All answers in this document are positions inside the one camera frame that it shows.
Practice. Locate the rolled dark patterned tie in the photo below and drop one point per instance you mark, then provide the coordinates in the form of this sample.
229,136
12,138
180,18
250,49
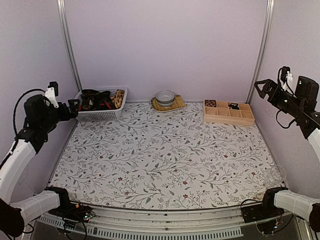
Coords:
210,103

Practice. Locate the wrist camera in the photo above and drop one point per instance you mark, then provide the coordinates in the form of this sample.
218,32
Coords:
52,92
285,78

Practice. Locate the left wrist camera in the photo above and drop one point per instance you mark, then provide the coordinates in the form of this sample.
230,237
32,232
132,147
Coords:
52,92

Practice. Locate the yellow woven mat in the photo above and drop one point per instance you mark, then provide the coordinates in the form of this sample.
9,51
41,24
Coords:
177,103

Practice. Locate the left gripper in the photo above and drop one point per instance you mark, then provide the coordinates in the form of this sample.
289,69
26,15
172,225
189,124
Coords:
67,115

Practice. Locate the floral tablecloth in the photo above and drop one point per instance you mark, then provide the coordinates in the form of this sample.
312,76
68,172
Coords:
163,161

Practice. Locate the rolled black tie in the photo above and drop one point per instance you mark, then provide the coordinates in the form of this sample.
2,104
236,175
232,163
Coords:
233,106

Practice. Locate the front metal rail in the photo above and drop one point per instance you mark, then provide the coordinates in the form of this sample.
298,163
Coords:
190,216

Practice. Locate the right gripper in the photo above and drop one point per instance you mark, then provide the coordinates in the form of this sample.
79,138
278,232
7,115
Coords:
271,84

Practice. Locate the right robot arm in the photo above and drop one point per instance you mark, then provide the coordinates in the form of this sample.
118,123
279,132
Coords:
301,106

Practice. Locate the dark red patterned tie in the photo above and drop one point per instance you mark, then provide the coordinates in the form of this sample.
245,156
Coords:
93,100

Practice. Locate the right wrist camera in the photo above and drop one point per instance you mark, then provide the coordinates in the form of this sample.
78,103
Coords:
285,78

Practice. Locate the metal frame post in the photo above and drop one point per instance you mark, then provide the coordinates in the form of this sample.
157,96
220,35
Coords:
61,7
262,48

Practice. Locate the right metal frame post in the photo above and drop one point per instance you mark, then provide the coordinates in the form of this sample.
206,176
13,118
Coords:
262,48

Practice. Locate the white plastic basket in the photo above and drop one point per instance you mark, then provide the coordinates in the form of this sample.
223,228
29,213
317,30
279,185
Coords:
103,115

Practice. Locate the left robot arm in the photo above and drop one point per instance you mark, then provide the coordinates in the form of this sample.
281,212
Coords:
42,114

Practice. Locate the clear drinking glass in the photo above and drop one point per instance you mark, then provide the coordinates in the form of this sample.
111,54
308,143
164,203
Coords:
275,176

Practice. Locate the yellow spotted tie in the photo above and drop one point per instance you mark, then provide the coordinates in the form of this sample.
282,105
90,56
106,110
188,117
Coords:
118,98

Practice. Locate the left metal frame post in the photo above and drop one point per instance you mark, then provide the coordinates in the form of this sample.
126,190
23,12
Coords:
61,7

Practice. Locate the wooden compartment box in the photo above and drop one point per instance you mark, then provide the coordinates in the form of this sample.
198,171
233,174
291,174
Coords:
221,114

